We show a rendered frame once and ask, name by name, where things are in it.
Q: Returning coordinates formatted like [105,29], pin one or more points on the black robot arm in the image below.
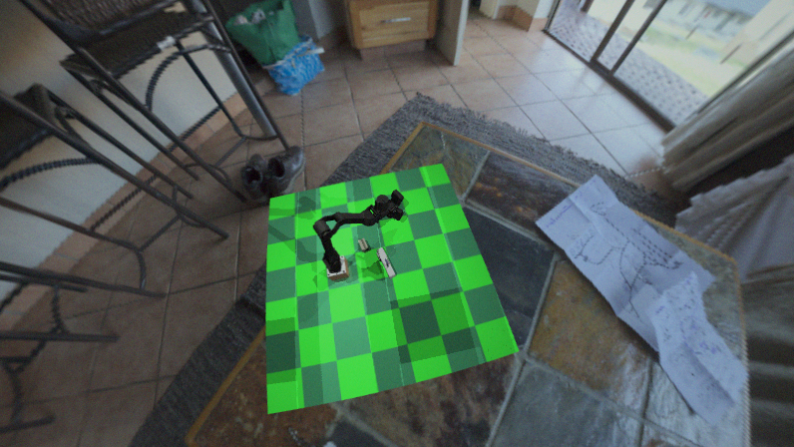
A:
[331,257]

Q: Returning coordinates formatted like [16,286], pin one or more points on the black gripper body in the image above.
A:
[396,198]

